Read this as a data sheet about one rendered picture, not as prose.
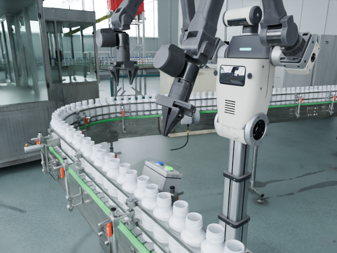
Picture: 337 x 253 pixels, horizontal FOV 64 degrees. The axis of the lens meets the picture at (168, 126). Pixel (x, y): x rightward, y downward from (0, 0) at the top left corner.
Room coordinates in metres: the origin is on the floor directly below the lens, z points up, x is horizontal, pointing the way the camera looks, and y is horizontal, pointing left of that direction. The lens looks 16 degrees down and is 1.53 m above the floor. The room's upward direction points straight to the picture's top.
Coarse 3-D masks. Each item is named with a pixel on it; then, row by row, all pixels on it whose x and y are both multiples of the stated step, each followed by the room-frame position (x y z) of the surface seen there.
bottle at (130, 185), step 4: (128, 172) 0.78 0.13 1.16; (132, 172) 0.78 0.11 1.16; (136, 172) 0.76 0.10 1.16; (128, 176) 0.75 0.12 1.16; (132, 176) 0.75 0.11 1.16; (136, 176) 0.76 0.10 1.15; (128, 180) 0.75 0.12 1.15; (132, 180) 0.75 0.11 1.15; (136, 180) 0.76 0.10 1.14; (124, 184) 0.75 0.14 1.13; (128, 184) 0.75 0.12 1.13; (132, 184) 0.75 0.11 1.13; (136, 184) 0.75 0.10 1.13; (124, 188) 0.74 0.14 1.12; (128, 188) 0.74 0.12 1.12; (132, 188) 0.74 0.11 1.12; (136, 188) 0.74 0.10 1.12; (128, 192) 0.73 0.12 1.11; (132, 192) 0.73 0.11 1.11; (124, 196) 0.74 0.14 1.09; (132, 196) 0.73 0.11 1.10; (124, 200) 0.74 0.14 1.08; (124, 204) 0.74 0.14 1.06; (124, 208) 0.75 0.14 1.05; (128, 208) 0.74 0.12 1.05
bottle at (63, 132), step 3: (63, 123) 1.34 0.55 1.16; (66, 123) 1.34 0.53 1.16; (63, 126) 1.31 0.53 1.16; (63, 129) 1.31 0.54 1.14; (60, 132) 1.32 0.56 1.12; (63, 132) 1.30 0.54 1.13; (60, 135) 1.30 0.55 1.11; (63, 135) 1.30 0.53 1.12; (63, 138) 1.30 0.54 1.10; (60, 141) 1.31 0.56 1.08; (63, 141) 1.30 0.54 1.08; (63, 144) 1.30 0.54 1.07; (63, 147) 1.30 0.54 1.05; (63, 153) 1.30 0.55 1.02
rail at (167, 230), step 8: (64, 152) 1.25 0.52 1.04; (72, 160) 1.15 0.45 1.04; (88, 160) 0.98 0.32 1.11; (96, 168) 0.91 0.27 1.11; (88, 176) 0.99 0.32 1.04; (104, 176) 0.85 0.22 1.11; (96, 184) 0.92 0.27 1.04; (112, 184) 0.80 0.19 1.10; (104, 192) 0.86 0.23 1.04; (112, 200) 0.81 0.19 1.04; (120, 208) 0.76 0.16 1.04; (144, 208) 0.64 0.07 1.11; (152, 216) 0.61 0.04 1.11; (136, 224) 0.68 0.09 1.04; (160, 224) 0.58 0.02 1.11; (144, 232) 0.64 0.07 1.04; (168, 232) 0.55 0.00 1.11; (152, 240) 0.61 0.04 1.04; (176, 240) 0.53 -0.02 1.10; (160, 248) 0.58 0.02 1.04
